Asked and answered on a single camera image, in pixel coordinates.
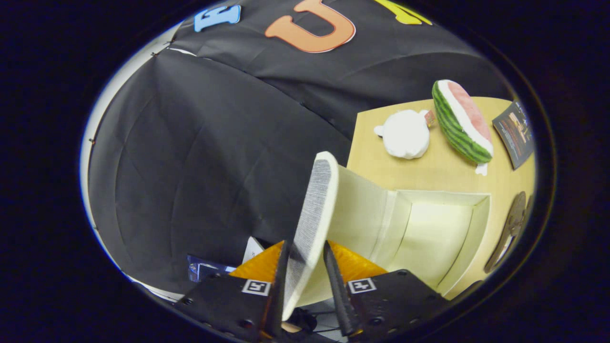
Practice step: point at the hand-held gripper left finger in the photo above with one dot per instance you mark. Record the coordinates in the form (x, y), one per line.
(276, 295)

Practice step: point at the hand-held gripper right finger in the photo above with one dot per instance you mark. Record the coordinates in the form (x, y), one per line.
(339, 290)

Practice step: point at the cream fabric storage box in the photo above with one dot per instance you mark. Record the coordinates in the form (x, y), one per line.
(429, 233)

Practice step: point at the blue plastic package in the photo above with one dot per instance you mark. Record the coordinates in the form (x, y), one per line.
(205, 267)

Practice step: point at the white plush toy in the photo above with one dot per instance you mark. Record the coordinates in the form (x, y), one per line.
(405, 136)

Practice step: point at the watermelon slice plush toy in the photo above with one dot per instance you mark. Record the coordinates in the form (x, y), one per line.
(460, 124)

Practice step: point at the black cover book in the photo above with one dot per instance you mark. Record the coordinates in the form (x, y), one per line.
(515, 133)

